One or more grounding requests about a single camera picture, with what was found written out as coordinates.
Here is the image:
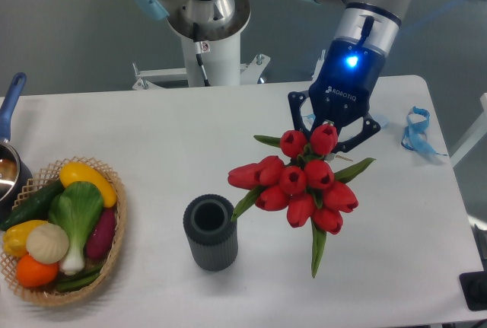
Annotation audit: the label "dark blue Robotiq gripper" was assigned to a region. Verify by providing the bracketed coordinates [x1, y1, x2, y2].
[288, 40, 385, 154]

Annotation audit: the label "red tulip bouquet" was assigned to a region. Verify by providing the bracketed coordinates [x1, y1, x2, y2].
[228, 124, 374, 276]

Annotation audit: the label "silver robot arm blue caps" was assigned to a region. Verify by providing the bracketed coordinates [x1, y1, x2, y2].
[134, 0, 411, 152]

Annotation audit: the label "dark grey ribbed vase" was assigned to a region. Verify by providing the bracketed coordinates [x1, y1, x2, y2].
[183, 194, 238, 272]

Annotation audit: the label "blue ribbon strip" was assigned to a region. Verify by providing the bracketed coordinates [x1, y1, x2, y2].
[400, 107, 447, 157]

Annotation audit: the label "black device at table edge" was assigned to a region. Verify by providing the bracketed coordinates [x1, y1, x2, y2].
[459, 271, 486, 311]

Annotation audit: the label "purple sweet potato toy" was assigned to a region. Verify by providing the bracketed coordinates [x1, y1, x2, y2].
[85, 209, 116, 260]

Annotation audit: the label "green bok choy toy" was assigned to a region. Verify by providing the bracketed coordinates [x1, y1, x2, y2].
[48, 181, 103, 275]

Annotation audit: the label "woven wicker basket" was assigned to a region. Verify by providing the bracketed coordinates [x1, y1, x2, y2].
[1, 157, 127, 307]

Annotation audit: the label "green pea pod toy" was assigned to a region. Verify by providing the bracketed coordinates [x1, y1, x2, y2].
[55, 264, 102, 293]

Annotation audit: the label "green cucumber toy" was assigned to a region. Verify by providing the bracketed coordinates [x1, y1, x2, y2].
[1, 180, 65, 231]

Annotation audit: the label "yellow bell pepper toy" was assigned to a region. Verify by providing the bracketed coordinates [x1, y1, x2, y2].
[2, 220, 48, 258]

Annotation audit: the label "orange fruit toy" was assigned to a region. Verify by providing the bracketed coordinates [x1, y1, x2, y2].
[16, 254, 59, 288]

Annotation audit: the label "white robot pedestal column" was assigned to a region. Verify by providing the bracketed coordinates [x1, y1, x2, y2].
[132, 34, 271, 91]

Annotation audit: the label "white frame at right edge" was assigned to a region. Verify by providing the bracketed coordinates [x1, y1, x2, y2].
[450, 93, 486, 167]

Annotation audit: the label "black cable on pedestal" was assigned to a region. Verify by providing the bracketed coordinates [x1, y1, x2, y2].
[191, 22, 212, 88]

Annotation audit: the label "blue handled saucepan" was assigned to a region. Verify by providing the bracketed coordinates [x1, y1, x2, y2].
[1, 72, 32, 221]

